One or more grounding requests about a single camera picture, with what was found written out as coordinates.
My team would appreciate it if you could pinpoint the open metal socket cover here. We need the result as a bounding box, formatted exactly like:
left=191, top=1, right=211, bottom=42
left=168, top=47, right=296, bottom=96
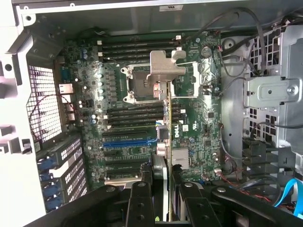
left=174, top=58, right=222, bottom=98

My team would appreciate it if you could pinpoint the metal disk bay cage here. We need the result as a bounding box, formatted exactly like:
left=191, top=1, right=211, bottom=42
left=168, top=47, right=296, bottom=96
left=222, top=23, right=303, bottom=166

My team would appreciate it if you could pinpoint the silver chipset heatsink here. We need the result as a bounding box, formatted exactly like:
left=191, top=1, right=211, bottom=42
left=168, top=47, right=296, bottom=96
left=171, top=148, right=190, bottom=170

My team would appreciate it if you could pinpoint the green motherboard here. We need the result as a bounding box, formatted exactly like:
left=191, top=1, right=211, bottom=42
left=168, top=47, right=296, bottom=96
left=54, top=30, right=223, bottom=188

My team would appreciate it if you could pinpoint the blue disk wire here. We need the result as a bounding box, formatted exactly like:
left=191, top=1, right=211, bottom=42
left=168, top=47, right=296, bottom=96
left=273, top=177, right=300, bottom=217

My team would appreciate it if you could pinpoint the open black PC case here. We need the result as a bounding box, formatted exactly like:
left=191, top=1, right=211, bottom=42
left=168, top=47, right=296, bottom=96
left=0, top=0, right=303, bottom=227

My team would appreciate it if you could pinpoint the CPU socket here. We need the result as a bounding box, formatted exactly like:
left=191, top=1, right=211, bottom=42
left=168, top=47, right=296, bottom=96
left=120, top=65, right=175, bottom=105

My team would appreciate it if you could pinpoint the coin cell battery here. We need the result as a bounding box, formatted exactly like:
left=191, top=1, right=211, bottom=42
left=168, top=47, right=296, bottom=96
left=200, top=45, right=212, bottom=58

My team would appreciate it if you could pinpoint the blue expansion slot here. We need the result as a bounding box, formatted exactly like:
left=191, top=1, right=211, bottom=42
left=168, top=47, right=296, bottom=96
left=102, top=141, right=152, bottom=148

